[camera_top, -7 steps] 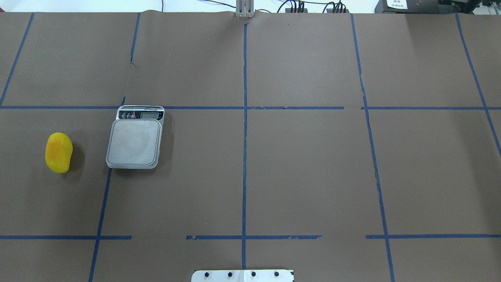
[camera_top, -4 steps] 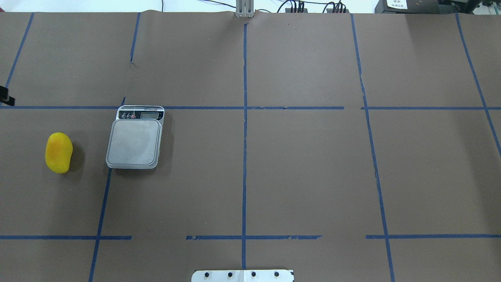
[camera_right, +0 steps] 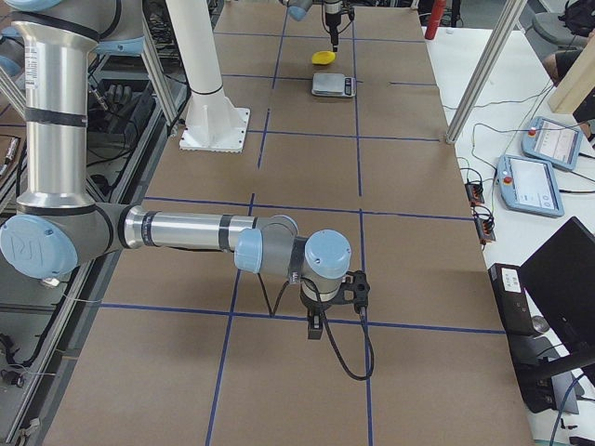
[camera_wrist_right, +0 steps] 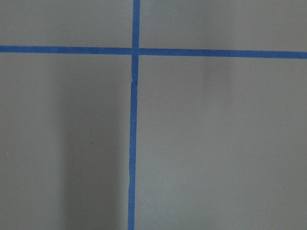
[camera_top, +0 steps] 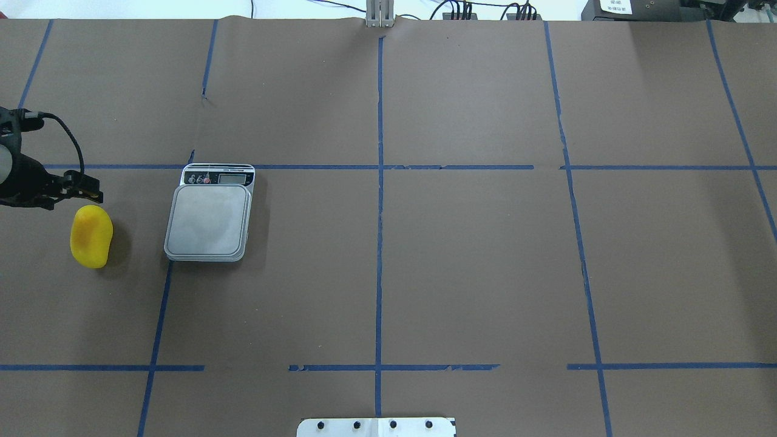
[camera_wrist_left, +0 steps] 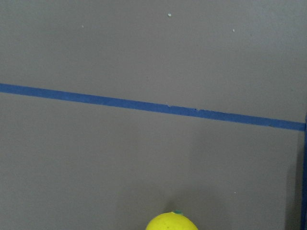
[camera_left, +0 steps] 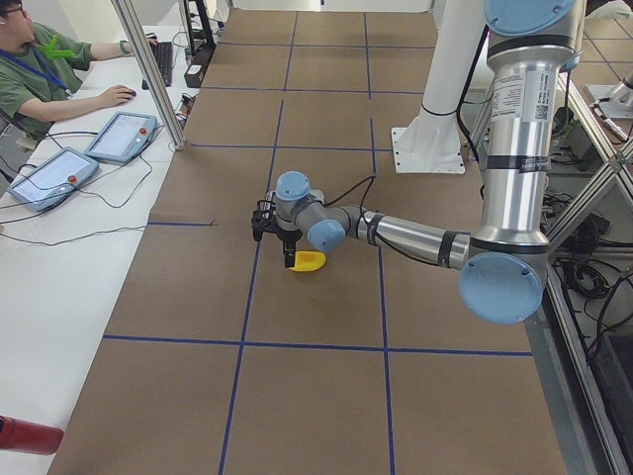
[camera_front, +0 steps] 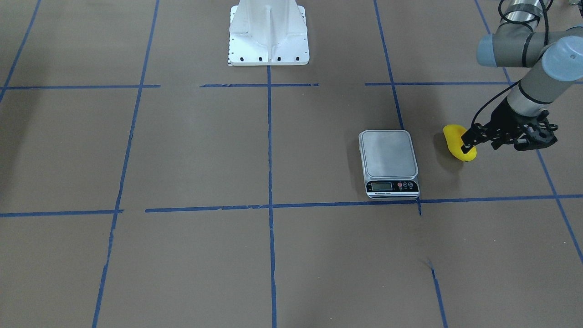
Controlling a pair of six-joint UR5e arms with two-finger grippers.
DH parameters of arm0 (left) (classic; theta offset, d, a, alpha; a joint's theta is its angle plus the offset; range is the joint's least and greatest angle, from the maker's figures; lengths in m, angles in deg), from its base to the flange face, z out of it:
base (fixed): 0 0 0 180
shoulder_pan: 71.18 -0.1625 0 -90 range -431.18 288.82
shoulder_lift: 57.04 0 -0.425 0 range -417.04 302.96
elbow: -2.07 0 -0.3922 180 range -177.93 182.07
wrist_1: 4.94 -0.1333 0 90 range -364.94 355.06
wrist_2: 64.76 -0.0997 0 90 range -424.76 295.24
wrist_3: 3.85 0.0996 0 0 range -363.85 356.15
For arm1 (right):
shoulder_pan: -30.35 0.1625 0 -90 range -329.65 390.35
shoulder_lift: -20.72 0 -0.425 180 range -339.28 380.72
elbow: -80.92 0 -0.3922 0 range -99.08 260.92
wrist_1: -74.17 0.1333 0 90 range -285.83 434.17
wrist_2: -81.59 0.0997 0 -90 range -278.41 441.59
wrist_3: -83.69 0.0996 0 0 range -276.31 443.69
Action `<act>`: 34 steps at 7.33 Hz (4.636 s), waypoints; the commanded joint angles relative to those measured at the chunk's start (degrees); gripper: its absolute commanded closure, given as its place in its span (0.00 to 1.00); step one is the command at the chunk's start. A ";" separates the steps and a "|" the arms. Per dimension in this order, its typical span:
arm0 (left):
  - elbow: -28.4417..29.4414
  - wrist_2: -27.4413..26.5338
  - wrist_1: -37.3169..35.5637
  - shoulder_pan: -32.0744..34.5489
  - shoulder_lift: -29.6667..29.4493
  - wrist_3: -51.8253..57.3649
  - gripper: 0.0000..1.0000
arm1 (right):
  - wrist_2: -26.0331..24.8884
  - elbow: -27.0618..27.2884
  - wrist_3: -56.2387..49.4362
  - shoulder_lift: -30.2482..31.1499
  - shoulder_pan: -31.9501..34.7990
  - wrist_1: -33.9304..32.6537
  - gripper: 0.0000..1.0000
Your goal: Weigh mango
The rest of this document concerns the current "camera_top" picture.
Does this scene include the white camera post with base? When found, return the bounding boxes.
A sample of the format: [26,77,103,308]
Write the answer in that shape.
[296,417,457,436]

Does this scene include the aluminium frame post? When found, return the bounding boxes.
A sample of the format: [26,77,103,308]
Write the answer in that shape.
[365,0,396,28]

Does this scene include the yellow mango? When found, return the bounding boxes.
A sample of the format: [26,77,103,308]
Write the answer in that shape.
[70,205,114,269]

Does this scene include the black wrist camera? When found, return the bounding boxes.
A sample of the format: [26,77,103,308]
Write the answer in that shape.
[1,107,45,152]

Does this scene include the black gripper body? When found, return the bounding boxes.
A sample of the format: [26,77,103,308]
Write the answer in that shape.
[1,152,65,210]

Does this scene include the silver digital kitchen scale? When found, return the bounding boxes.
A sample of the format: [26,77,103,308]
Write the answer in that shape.
[163,163,256,262]

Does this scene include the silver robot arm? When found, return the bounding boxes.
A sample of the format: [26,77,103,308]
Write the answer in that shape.
[1,146,104,211]

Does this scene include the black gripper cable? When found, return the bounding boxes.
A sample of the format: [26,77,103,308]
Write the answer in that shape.
[36,112,86,183]

